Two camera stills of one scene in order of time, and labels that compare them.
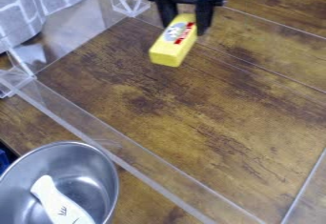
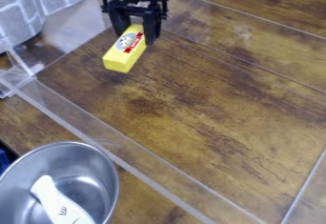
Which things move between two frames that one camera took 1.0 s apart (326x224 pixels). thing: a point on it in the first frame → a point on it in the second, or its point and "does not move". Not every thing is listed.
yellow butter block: [175, 40] → [126, 50]
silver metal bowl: [82, 173] does not move
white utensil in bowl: [62, 211] does not move
